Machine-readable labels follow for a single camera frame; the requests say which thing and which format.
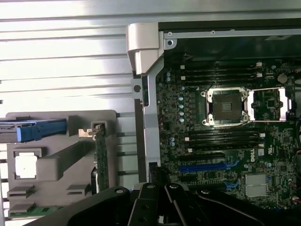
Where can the grey plastic parts rack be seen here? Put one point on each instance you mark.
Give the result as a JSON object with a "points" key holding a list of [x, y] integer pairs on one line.
{"points": [[65, 164]]}

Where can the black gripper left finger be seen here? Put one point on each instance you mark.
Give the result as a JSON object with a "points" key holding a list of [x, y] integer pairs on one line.
{"points": [[143, 207]]}

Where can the small silver heat sink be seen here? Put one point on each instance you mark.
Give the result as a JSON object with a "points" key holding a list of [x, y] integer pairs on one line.
{"points": [[256, 186]]}

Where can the silver socket cover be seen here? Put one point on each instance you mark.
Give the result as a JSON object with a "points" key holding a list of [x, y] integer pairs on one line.
{"points": [[284, 103]]}

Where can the round coin battery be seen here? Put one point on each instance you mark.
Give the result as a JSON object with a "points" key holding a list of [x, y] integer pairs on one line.
{"points": [[282, 78]]}

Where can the silver CPU chip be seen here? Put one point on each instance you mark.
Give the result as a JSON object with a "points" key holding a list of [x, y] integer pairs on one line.
{"points": [[26, 166]]}

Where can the hard disk with blue caddy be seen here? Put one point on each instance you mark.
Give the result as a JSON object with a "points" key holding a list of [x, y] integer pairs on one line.
{"points": [[42, 128]]}

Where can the green Dell motherboard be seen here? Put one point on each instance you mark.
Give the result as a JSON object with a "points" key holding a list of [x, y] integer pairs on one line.
{"points": [[270, 146]]}

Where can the CPU socket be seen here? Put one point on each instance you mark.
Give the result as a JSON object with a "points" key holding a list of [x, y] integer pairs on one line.
{"points": [[224, 106]]}

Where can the black open PC case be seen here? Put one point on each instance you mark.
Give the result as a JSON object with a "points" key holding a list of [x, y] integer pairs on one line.
{"points": [[150, 106]]}

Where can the blue expansion slot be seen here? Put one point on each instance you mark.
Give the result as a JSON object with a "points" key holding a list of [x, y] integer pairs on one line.
{"points": [[202, 168]]}

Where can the green loose RAM stick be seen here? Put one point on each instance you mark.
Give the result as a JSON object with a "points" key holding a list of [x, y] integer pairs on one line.
{"points": [[40, 210]]}

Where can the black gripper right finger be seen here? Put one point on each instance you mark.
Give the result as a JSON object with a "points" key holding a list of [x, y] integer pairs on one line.
{"points": [[178, 200]]}

